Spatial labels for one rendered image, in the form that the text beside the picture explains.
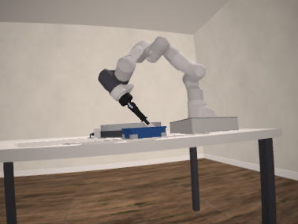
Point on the grey round table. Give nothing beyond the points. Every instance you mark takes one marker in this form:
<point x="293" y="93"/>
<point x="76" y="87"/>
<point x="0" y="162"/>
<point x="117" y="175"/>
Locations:
<point x="114" y="130"/>

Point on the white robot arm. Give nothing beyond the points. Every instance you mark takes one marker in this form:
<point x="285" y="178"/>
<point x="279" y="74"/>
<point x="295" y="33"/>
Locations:
<point x="116" y="81"/>

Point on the blue crate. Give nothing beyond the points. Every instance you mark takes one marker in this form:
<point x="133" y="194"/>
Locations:
<point x="145" y="132"/>

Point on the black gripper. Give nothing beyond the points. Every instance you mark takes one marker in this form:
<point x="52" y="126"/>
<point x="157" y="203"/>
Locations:
<point x="126" y="100"/>

